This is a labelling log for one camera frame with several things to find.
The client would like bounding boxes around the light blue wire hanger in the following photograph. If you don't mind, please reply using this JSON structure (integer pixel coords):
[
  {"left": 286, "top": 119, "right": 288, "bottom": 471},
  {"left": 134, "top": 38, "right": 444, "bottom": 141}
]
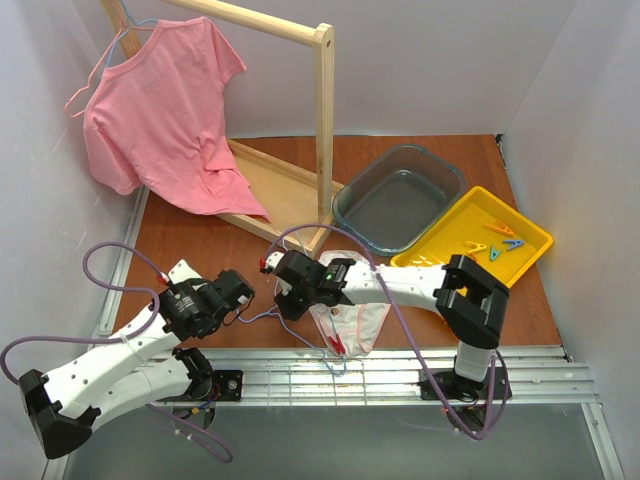
[{"left": 225, "top": 300, "right": 347, "bottom": 377}]

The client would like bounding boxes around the red clothespin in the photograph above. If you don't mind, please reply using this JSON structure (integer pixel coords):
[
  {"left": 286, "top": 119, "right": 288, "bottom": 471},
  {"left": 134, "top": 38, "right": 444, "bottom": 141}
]
[{"left": 329, "top": 335, "right": 346, "bottom": 355}]

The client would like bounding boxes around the white pink-trimmed underwear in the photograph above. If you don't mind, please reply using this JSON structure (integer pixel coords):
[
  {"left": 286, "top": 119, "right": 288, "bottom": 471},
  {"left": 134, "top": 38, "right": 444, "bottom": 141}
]
[{"left": 304, "top": 249, "right": 392, "bottom": 359}]

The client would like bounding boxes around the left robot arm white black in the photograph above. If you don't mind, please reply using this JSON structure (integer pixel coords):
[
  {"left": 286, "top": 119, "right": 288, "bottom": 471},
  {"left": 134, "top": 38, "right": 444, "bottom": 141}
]
[{"left": 18, "top": 270, "right": 255, "bottom": 459}]

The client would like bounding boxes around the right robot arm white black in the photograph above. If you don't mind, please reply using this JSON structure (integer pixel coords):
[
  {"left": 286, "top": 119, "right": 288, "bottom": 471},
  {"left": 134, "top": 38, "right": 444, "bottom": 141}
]
[{"left": 261, "top": 251, "right": 510, "bottom": 389}]

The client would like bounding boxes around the wooden clothes rack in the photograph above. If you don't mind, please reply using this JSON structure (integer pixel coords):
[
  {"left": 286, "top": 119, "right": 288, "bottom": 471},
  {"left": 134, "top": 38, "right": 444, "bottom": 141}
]
[{"left": 99, "top": 0, "right": 346, "bottom": 261}]

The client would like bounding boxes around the teal transparent plastic tub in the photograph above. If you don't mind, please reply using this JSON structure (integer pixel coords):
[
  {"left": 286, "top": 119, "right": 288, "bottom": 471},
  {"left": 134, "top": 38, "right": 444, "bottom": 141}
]
[{"left": 332, "top": 144, "right": 466, "bottom": 257}]

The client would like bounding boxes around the yellow clothespin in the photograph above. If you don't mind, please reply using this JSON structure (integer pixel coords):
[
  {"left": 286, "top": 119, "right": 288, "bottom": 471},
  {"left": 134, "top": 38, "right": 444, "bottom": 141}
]
[{"left": 463, "top": 241, "right": 488, "bottom": 255}]

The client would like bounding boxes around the pink t-shirt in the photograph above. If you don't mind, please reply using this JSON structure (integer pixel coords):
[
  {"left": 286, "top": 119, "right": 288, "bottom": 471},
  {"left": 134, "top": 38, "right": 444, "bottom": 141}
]
[{"left": 83, "top": 17, "right": 269, "bottom": 218}]

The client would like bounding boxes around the yellow plastic tray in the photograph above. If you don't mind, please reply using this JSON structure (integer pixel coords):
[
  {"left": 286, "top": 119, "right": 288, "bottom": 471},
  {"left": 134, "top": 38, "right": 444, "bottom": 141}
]
[{"left": 390, "top": 186, "right": 553, "bottom": 287}]

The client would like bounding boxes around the green clothespin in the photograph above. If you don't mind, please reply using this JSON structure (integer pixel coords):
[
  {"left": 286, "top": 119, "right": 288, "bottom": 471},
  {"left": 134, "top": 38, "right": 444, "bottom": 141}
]
[{"left": 489, "top": 245, "right": 501, "bottom": 261}]

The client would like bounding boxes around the orange clothespin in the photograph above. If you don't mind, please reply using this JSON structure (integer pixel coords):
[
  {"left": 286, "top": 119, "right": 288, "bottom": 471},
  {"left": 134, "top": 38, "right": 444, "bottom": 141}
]
[{"left": 484, "top": 220, "right": 515, "bottom": 237}]

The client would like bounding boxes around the blue clothespin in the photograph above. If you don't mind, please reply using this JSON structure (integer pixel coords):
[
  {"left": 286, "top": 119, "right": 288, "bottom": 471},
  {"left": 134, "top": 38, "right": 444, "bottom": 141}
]
[{"left": 503, "top": 239, "right": 525, "bottom": 251}]

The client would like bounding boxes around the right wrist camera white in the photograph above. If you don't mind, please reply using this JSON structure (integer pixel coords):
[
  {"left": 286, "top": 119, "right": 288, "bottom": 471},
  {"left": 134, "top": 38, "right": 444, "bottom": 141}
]
[{"left": 260, "top": 251, "right": 284, "bottom": 274}]

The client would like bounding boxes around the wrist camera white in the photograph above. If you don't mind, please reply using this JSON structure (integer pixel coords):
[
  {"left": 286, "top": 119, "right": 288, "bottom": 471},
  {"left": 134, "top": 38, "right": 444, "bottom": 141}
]
[
  {"left": 260, "top": 251, "right": 284, "bottom": 274},
  {"left": 157, "top": 259, "right": 201, "bottom": 286}
]

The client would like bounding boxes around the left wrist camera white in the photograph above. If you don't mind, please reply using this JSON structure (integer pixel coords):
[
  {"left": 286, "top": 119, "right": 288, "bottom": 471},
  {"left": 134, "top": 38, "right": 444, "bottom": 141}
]
[{"left": 157, "top": 259, "right": 201, "bottom": 286}]

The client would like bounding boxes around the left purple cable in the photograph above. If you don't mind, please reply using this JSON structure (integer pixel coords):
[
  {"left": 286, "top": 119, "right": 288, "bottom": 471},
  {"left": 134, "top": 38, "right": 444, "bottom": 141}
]
[{"left": 0, "top": 242, "right": 171, "bottom": 386}]

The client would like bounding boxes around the aluminium mounting rail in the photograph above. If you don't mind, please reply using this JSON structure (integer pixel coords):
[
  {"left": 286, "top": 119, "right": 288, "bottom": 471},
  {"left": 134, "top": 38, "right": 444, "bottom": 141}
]
[{"left": 64, "top": 347, "right": 601, "bottom": 409}]

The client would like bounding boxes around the pink wire hanger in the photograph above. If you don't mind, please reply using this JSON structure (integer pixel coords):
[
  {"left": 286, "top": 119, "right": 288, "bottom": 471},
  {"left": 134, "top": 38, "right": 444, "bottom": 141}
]
[{"left": 64, "top": 14, "right": 158, "bottom": 118}]

